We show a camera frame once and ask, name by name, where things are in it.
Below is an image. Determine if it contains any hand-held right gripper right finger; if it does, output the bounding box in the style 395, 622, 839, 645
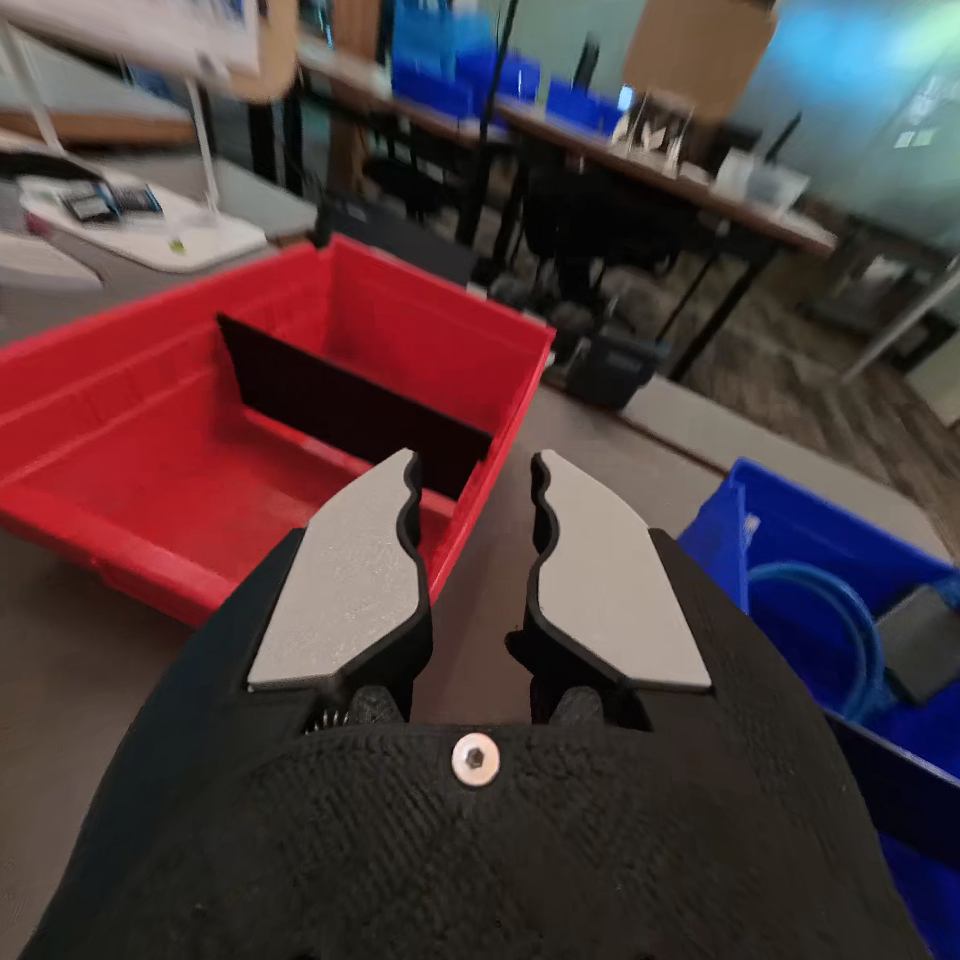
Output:
505, 448, 714, 723

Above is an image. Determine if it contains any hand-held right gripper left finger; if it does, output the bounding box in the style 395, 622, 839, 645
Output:
246, 448, 435, 719

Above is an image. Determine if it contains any blue plastic bin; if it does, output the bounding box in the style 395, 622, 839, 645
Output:
677, 457, 960, 960

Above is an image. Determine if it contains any blue ethernet cable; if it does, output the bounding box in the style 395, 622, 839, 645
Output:
748, 562, 894, 725

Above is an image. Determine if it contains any black network adapter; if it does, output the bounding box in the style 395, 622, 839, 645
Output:
876, 585, 960, 706

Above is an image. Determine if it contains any black bin divider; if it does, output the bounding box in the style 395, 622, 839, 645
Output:
216, 313, 495, 502

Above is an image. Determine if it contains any black floor bag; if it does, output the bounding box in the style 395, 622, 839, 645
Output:
566, 330, 670, 412

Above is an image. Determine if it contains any red plastic bin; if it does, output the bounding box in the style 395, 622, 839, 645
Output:
0, 232, 558, 630

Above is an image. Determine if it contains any white board stand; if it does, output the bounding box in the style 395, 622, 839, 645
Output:
0, 22, 269, 275

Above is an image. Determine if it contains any long wooden table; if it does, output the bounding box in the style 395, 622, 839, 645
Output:
300, 37, 840, 260

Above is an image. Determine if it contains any row of blue storage bins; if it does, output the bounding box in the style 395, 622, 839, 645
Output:
390, 0, 627, 136

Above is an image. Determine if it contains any cardboard panel with black sheet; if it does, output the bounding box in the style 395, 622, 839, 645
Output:
622, 0, 777, 125

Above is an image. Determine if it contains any instruction sheet on board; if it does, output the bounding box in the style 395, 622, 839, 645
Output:
0, 0, 301, 102

